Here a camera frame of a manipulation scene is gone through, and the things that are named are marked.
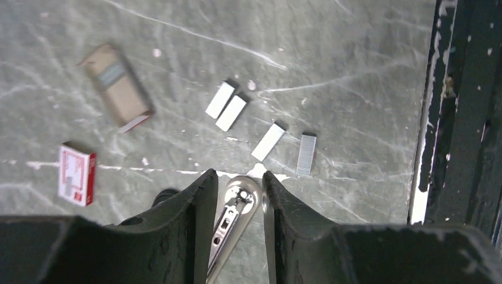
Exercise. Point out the red white staple box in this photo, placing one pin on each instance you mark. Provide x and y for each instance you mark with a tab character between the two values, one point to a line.
76	176

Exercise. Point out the beige stapler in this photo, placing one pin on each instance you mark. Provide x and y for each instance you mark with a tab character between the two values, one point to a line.
242	199

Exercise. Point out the silver staple strip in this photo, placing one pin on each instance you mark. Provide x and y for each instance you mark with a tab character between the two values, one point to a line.
220	99
306	154
231	112
269	140

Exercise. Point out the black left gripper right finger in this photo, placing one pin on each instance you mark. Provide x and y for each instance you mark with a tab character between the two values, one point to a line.
303	246

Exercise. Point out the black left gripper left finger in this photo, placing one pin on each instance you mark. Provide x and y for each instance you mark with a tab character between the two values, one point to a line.
168	243

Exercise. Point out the black stapler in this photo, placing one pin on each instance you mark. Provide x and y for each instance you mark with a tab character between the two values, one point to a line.
164	195

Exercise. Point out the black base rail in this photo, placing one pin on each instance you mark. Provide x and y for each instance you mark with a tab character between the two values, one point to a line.
457	171

